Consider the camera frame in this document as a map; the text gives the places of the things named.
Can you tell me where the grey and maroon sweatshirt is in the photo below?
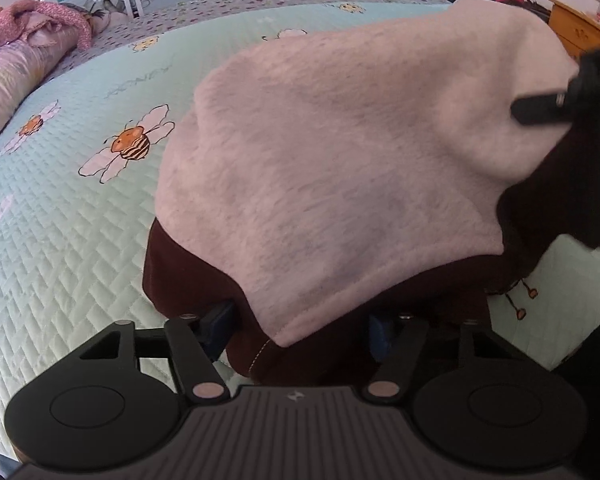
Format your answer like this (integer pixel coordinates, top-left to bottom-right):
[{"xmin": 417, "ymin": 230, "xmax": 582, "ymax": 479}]
[{"xmin": 143, "ymin": 0, "xmax": 600, "ymax": 386}]

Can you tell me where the wooden dresser desk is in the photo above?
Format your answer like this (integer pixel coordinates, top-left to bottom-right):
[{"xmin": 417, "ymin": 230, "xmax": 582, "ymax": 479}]
[{"xmin": 548, "ymin": 0, "xmax": 600, "ymax": 60}]

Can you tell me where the floral rolled quilt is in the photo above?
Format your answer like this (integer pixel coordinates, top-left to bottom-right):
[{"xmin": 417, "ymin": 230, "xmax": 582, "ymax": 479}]
[{"xmin": 0, "ymin": 27, "xmax": 78, "ymax": 133}]

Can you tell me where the pink crumpled garment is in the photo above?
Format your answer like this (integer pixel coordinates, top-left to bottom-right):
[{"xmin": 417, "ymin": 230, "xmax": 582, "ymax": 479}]
[{"xmin": 0, "ymin": 0, "xmax": 93, "ymax": 50}]

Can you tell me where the teal bee-pattern bedspread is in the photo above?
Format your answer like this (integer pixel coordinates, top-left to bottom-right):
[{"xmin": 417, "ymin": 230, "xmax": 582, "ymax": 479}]
[{"xmin": 0, "ymin": 0, "xmax": 600, "ymax": 461}]

